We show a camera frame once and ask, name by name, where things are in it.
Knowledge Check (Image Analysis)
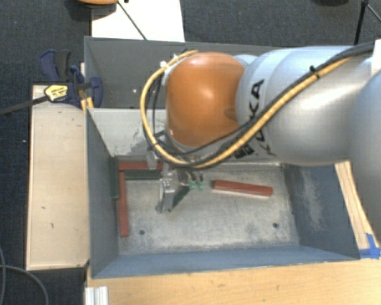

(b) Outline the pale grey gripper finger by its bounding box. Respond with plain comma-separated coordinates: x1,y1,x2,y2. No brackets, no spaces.
163,179,176,213
154,179,166,215

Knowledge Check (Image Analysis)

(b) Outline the dark green flat block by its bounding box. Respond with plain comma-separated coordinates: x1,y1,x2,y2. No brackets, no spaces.
109,156,121,201
123,169,163,181
171,185,191,210

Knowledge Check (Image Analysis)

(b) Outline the red-brown flat block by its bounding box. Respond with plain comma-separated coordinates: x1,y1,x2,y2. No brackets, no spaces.
118,161,164,172
210,179,274,200

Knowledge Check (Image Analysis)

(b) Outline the grey metal bin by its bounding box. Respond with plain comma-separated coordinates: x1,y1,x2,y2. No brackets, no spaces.
83,36,361,280

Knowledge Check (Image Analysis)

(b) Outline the pale wood flat board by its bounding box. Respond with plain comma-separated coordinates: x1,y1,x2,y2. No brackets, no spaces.
25,85,91,271

